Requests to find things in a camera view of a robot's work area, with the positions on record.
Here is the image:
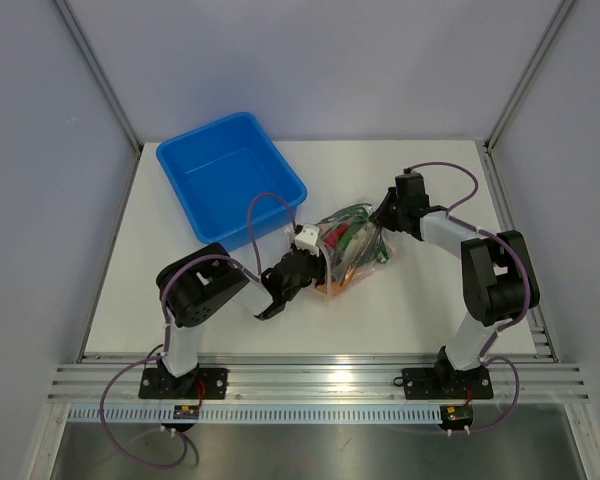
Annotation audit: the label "clear zip top bag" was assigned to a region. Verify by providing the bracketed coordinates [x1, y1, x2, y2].
[316, 220, 395, 286]

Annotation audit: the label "red toy chili pepper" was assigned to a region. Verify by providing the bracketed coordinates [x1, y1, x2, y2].
[324, 223, 349, 249]

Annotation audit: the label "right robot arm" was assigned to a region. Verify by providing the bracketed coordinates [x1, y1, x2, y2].
[371, 167, 540, 400]

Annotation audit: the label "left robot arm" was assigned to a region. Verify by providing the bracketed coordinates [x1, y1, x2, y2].
[139, 243, 327, 399]

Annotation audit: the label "orange toy food piece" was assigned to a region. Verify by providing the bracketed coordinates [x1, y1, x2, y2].
[314, 269, 356, 297]

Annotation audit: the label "green toy scallion strands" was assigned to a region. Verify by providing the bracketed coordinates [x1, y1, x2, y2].
[319, 202, 374, 224]

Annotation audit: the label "green toy leaf vegetable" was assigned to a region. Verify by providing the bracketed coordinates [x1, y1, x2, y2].
[358, 233, 390, 266]

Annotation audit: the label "blue plastic bin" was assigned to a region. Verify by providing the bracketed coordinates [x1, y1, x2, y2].
[156, 112, 307, 251]

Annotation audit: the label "left small circuit board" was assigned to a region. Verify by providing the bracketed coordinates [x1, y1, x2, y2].
[173, 405, 200, 421]

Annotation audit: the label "small circuit board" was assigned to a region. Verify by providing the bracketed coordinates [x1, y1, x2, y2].
[443, 405, 473, 422]
[173, 405, 200, 421]

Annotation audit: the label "right small circuit board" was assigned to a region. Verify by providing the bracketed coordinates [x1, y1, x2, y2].
[443, 405, 473, 422]

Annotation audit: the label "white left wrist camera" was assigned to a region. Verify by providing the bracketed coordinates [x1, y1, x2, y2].
[292, 224, 320, 255]

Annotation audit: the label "white slotted cable duct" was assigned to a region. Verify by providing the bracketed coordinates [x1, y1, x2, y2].
[68, 404, 442, 425]

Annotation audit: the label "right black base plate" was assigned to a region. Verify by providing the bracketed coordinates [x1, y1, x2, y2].
[399, 366, 494, 400]

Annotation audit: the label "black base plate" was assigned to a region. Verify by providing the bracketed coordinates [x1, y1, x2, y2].
[399, 366, 494, 400]
[138, 367, 228, 400]

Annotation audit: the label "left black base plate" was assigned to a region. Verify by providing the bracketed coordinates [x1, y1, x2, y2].
[138, 367, 228, 400]

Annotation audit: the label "aluminium mounting rail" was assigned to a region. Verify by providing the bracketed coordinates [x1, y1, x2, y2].
[47, 353, 589, 404]

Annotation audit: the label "right aluminium frame post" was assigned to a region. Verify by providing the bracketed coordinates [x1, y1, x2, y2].
[484, 0, 578, 154]

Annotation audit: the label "aluminium frame post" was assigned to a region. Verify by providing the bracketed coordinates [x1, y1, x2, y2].
[52, 0, 144, 151]
[484, 0, 578, 154]

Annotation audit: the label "left aluminium frame post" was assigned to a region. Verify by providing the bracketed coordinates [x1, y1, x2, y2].
[52, 0, 144, 151]

